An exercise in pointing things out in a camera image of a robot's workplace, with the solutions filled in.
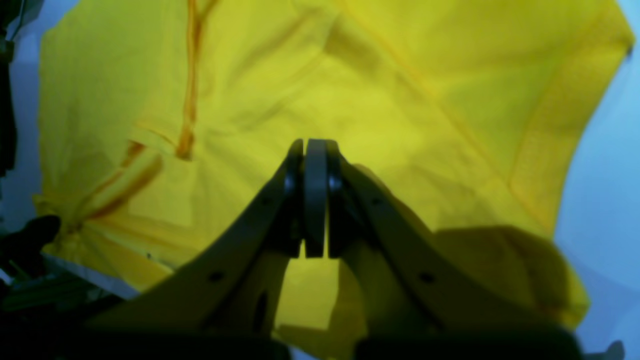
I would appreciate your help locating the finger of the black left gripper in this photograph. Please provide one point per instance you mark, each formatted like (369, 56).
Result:
(21, 251)

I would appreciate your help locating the yellow T-shirt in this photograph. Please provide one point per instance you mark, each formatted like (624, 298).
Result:
(160, 121)

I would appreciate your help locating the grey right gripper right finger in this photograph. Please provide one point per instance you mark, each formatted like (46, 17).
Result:
(418, 305)

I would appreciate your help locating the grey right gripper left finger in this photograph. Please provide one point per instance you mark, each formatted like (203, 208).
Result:
(222, 305)

